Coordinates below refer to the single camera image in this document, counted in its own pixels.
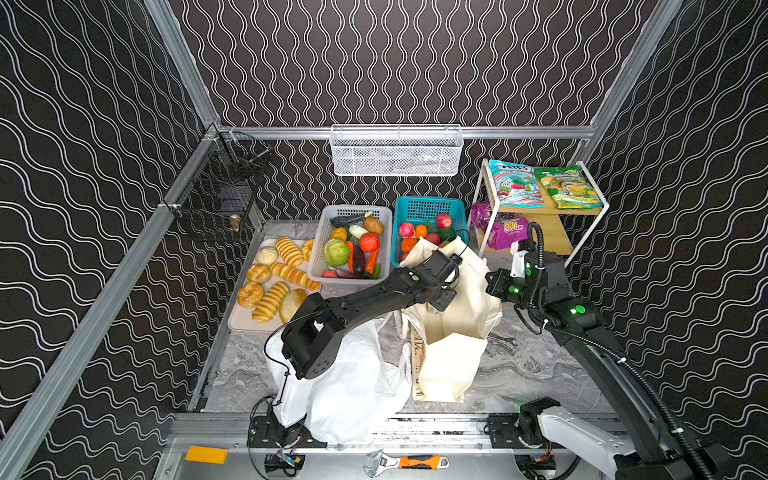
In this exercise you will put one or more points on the green yellow snack bag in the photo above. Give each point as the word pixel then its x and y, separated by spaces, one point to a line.
pixel 569 188

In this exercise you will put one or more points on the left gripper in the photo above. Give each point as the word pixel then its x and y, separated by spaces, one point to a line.
pixel 442 294

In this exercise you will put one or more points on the dark purple eggplant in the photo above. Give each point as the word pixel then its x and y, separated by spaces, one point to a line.
pixel 359 260

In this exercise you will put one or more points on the round bread bun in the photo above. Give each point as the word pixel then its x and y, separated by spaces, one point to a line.
pixel 250 294

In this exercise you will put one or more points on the yellow label tag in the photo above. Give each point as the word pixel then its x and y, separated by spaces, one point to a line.
pixel 206 455

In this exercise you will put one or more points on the black wire wall basket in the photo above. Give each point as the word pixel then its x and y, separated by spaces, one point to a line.
pixel 216 206

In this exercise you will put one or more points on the white two-tier shelf rack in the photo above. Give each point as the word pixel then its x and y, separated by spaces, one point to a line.
pixel 549 216

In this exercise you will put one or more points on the teal plastic fruit basket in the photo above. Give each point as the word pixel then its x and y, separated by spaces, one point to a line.
pixel 420 210

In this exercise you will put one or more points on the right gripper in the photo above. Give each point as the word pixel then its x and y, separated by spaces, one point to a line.
pixel 500 286

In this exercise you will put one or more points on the orange fruit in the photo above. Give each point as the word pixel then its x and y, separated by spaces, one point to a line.
pixel 408 244

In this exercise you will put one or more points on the green cabbage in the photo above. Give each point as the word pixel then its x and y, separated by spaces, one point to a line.
pixel 336 253

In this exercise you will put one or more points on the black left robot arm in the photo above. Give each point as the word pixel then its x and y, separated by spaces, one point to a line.
pixel 310 342

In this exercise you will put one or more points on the purple snack bag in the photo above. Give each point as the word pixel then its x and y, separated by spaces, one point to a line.
pixel 506 229

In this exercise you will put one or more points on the white wire wall basket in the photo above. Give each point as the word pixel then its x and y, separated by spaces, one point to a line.
pixel 421 150

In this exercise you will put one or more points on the white plastic grocery bag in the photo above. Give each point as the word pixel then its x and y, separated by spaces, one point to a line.
pixel 347 402

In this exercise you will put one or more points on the red tomato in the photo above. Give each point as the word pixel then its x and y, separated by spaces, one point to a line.
pixel 369 242

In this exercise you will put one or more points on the orange carrot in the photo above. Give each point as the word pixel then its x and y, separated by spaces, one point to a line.
pixel 371 263

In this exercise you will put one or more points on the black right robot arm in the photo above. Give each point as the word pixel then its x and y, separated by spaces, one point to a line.
pixel 656 445

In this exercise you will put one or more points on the bread tray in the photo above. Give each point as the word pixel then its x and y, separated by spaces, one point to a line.
pixel 283 287

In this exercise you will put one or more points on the adjustable wrench orange handle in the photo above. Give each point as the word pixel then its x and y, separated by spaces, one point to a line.
pixel 378 462

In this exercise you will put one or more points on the brown potato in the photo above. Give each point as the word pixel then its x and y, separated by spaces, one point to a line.
pixel 373 225

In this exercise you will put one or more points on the white plastic vegetable basket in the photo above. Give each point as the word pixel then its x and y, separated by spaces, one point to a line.
pixel 352 245

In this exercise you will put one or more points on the teal snack bag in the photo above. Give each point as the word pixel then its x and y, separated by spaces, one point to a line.
pixel 516 185

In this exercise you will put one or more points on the red apple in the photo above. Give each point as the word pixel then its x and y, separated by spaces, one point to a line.
pixel 406 230

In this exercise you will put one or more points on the small tangerine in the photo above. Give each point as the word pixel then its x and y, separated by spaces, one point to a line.
pixel 421 231

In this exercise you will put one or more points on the cream canvas tote bag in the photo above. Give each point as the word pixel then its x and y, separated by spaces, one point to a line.
pixel 446 347

